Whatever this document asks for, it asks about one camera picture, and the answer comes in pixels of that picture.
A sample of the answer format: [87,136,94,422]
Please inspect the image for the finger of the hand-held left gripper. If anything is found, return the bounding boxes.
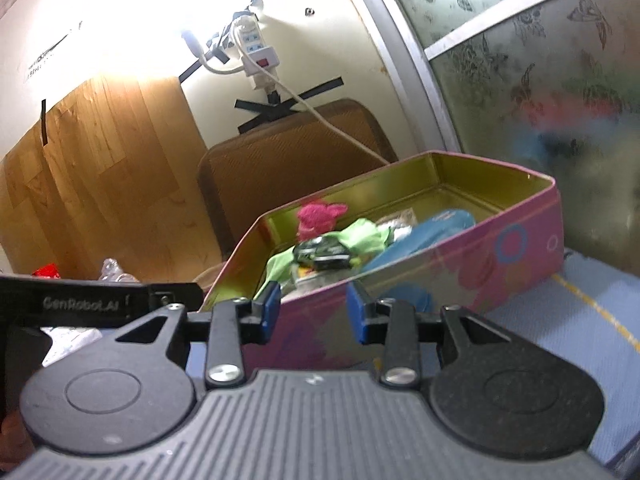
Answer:
[150,282,203,313]

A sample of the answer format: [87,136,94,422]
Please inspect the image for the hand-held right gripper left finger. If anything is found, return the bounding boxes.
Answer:
[50,281,281,388]

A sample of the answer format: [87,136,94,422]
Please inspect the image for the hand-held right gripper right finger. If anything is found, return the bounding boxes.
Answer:
[346,282,576,388]

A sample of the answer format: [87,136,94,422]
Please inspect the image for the dark green printed packet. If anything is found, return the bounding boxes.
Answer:
[292,234,353,268]

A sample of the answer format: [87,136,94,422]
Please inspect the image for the green tube item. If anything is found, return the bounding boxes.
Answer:
[257,217,401,296]

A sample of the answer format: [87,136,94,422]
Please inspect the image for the pink fuzzy cloth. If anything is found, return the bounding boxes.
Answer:
[296,201,348,243]

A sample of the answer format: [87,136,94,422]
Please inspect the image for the pink tin box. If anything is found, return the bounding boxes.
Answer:
[200,150,566,376]

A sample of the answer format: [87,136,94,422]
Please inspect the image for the white wet wipes pack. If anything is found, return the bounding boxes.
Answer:
[42,327,101,366]

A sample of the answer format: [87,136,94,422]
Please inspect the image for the clear plastic bag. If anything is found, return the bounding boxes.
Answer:
[97,258,141,283]

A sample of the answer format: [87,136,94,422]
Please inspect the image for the wooden board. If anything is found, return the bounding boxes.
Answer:
[0,75,223,281]

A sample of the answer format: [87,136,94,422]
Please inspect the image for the brown woven chair back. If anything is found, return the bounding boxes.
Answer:
[197,99,398,261]

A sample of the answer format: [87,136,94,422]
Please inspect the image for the black tape cross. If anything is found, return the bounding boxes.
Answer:
[235,77,346,133]

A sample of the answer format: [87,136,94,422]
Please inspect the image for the blue checked tablecloth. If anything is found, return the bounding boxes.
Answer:
[480,247,640,480]

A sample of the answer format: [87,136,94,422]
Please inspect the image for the long black tape strips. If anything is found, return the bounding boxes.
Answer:
[180,0,266,83]

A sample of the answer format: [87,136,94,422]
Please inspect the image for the frosted butterfly glass door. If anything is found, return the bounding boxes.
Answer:
[375,0,640,306]

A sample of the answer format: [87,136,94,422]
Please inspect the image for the white power cable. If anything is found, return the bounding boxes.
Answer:
[270,67,391,166]

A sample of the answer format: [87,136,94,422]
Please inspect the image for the grey door frame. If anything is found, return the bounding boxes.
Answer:
[350,0,461,153]

